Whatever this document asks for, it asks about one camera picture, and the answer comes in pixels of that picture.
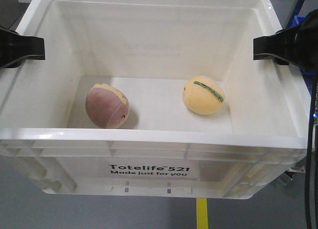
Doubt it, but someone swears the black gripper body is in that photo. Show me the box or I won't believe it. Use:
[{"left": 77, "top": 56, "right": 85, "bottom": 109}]
[{"left": 295, "top": 9, "right": 318, "bottom": 72}]

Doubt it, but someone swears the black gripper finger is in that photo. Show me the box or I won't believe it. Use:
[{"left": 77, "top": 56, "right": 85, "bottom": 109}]
[
  {"left": 253, "top": 27, "right": 302, "bottom": 65},
  {"left": 0, "top": 26, "right": 45, "bottom": 69}
]

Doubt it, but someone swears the yellow plush ball toy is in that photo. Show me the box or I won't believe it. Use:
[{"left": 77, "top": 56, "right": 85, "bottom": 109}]
[{"left": 182, "top": 75, "right": 226, "bottom": 115}]

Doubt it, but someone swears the pink plush ball toy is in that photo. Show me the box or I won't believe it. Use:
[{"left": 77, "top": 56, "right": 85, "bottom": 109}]
[{"left": 85, "top": 83, "right": 130, "bottom": 129}]

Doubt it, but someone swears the white plastic tote box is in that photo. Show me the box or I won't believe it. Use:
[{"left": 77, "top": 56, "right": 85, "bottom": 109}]
[{"left": 0, "top": 0, "right": 310, "bottom": 199}]

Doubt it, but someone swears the blue storage bin right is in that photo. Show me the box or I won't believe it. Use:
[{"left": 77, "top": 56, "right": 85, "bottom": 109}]
[{"left": 291, "top": 15, "right": 306, "bottom": 27}]

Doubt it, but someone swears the yellow floor tape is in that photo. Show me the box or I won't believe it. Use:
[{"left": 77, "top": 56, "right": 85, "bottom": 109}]
[{"left": 196, "top": 198, "right": 209, "bottom": 229}]

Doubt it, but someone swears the black cable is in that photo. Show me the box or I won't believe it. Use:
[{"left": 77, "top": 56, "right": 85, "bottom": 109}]
[{"left": 304, "top": 70, "right": 318, "bottom": 229}]

